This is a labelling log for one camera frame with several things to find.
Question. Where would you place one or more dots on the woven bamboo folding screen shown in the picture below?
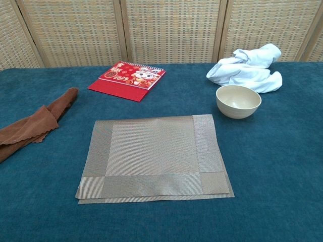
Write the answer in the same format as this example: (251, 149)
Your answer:
(171, 30)

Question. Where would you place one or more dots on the white crumpled cloth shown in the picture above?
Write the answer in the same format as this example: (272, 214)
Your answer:
(242, 73)

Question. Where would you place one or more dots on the beige bowl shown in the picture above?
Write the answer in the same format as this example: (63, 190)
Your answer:
(234, 102)

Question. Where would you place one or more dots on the beige woven placemat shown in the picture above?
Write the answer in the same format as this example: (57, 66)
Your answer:
(151, 151)

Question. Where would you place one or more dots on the brown cloth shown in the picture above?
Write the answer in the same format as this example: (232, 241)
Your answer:
(25, 128)

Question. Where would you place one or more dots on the teal table cover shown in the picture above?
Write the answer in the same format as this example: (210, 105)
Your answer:
(50, 201)

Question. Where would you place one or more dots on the red desk calendar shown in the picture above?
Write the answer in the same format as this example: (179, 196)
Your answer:
(121, 87)

